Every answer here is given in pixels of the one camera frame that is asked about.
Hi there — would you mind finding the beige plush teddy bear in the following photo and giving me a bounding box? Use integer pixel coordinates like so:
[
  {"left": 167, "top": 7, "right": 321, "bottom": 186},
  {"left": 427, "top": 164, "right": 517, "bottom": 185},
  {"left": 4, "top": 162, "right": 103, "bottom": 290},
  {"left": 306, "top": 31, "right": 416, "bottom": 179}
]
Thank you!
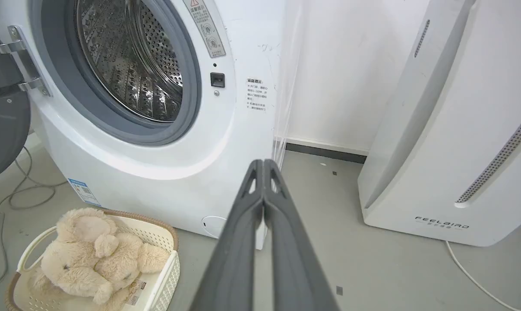
[{"left": 31, "top": 208, "right": 171, "bottom": 306}]

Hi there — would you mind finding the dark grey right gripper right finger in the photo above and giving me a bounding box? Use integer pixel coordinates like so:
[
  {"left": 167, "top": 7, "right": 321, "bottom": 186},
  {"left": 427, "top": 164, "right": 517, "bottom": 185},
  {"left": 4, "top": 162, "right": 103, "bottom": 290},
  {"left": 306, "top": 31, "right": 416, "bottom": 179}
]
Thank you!
[{"left": 263, "top": 159, "right": 340, "bottom": 311}]

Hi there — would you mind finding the white air purifier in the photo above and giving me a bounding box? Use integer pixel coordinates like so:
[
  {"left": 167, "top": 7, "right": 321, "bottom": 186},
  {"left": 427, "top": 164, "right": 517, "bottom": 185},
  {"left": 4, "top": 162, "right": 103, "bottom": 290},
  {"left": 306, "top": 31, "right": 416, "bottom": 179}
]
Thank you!
[{"left": 357, "top": 0, "right": 521, "bottom": 247}]

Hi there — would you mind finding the white power cable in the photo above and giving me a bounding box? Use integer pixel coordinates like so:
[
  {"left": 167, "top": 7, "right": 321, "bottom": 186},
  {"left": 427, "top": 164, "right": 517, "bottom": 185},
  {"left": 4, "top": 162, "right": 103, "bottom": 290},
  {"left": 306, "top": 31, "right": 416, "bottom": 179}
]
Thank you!
[{"left": 445, "top": 216, "right": 521, "bottom": 311}]

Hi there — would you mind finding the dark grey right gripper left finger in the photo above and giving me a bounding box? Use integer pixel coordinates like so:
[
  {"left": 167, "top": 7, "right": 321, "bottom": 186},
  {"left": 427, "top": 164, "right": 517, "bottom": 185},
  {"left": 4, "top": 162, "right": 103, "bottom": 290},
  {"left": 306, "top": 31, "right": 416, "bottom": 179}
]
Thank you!
[{"left": 189, "top": 159, "right": 265, "bottom": 311}]

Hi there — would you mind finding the cream perforated laundry basket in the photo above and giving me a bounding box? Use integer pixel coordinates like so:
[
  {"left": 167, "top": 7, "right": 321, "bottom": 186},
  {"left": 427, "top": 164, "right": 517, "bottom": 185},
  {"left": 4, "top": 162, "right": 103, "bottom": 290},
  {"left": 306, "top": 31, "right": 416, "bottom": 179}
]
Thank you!
[{"left": 6, "top": 209, "right": 181, "bottom": 311}]

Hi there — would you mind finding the white front-load washing machine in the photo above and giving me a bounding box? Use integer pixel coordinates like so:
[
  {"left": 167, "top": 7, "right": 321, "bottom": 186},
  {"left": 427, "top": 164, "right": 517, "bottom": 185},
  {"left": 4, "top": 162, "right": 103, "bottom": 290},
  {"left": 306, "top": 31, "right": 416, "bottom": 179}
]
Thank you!
[{"left": 0, "top": 0, "right": 305, "bottom": 251}]

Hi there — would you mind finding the grey floor cable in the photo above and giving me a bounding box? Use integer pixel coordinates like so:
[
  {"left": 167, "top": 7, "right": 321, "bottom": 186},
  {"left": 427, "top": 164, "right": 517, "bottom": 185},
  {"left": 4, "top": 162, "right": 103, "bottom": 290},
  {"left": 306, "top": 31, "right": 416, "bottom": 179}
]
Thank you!
[{"left": 0, "top": 146, "right": 69, "bottom": 292}]

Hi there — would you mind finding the dark washing machine door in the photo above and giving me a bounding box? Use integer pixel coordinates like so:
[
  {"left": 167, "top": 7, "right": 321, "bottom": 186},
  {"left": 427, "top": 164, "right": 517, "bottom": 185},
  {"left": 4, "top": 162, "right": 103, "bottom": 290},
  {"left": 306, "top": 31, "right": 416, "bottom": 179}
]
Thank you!
[{"left": 0, "top": 22, "right": 32, "bottom": 184}]

